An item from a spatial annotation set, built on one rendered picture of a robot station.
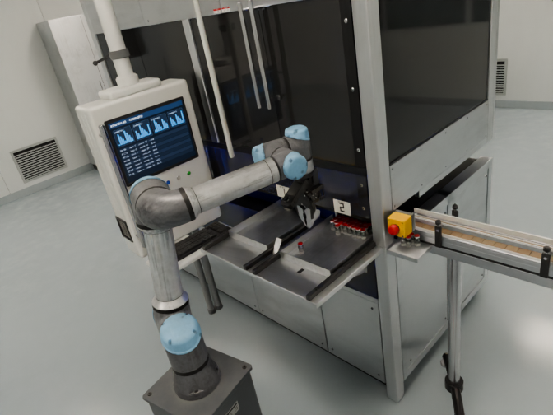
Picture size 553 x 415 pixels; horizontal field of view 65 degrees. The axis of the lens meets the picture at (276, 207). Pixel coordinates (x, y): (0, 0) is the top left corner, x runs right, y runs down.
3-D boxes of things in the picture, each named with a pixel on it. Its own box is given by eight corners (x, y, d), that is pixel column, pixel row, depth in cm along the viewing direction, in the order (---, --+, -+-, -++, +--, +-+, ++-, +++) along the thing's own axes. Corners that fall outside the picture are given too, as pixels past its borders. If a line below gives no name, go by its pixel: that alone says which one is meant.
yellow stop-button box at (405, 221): (397, 225, 169) (397, 208, 166) (415, 230, 164) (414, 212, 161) (387, 234, 165) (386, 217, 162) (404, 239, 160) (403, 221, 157)
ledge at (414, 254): (406, 237, 179) (406, 233, 178) (435, 245, 170) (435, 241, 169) (387, 254, 171) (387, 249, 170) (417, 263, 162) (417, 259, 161)
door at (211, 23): (220, 142, 223) (190, 18, 197) (285, 152, 191) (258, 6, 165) (220, 142, 223) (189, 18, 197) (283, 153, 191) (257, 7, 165)
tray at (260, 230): (281, 205, 221) (280, 199, 219) (319, 216, 203) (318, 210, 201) (230, 236, 201) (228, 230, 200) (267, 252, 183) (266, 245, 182)
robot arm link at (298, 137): (277, 128, 141) (300, 122, 144) (283, 160, 146) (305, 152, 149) (289, 133, 134) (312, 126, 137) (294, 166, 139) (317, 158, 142)
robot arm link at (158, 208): (135, 211, 107) (306, 144, 122) (129, 197, 116) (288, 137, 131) (151, 249, 112) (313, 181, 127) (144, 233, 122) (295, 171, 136)
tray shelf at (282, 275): (275, 207, 225) (274, 203, 224) (393, 242, 177) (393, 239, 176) (200, 251, 198) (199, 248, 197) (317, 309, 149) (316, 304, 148)
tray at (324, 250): (332, 221, 197) (332, 214, 196) (382, 235, 179) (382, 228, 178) (281, 258, 178) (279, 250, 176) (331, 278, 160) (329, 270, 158)
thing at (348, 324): (261, 216, 409) (241, 126, 370) (486, 291, 266) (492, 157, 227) (171, 270, 352) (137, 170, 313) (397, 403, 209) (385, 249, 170)
